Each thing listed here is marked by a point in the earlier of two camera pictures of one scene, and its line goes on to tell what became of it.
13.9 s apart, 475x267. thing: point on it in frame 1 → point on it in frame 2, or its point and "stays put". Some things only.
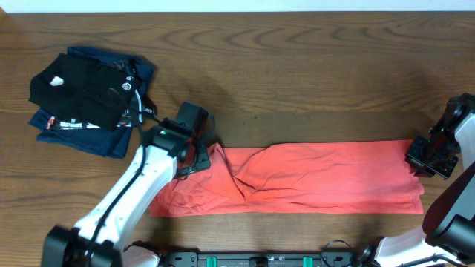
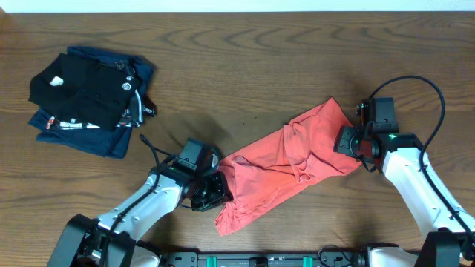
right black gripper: [413, 158] → [342, 140]
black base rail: [260, 259] stays put
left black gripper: [204, 161] → [220, 195]
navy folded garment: [93, 140] stays put
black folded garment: [81, 88] stays put
